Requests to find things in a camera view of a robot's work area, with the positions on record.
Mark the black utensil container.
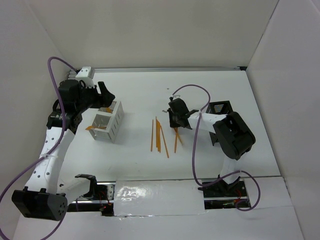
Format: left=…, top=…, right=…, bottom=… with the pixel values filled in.
left=206, top=100, right=233, bottom=146

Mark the white tape sheet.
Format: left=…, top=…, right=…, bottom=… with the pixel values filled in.
left=113, top=180, right=205, bottom=217

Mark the orange chopstick right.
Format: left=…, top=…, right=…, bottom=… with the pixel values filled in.
left=160, top=126, right=170, bottom=159

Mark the aluminium rail at back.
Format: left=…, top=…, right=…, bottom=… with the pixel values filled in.
left=68, top=65, right=247, bottom=74

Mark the orange spoon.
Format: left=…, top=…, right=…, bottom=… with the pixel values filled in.
left=99, top=107, right=114, bottom=114

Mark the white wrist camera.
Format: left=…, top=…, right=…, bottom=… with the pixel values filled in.
left=169, top=94, right=181, bottom=101
left=75, top=66, right=95, bottom=88

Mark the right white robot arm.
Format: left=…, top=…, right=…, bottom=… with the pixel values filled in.
left=167, top=96, right=256, bottom=196

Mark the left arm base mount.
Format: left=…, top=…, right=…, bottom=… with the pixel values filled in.
left=67, top=182, right=116, bottom=217

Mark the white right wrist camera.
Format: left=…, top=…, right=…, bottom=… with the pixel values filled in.
left=169, top=94, right=181, bottom=101

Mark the white utensil container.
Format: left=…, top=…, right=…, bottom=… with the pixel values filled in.
left=88, top=100, right=125, bottom=144

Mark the orange chopstick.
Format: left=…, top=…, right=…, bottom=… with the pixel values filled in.
left=150, top=119, right=154, bottom=152
left=155, top=116, right=159, bottom=150
left=160, top=126, right=170, bottom=159

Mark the orange chopstick left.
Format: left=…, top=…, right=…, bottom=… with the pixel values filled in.
left=150, top=119, right=154, bottom=152

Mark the orange chopstick middle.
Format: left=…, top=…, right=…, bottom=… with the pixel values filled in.
left=155, top=116, right=159, bottom=150

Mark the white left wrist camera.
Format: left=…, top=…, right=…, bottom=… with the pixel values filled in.
left=75, top=66, right=95, bottom=88

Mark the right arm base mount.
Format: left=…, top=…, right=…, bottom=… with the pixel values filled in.
left=198, top=177, right=251, bottom=210

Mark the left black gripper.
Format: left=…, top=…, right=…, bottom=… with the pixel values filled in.
left=75, top=81, right=116, bottom=113

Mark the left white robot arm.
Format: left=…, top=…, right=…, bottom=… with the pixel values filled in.
left=11, top=79, right=115, bottom=221

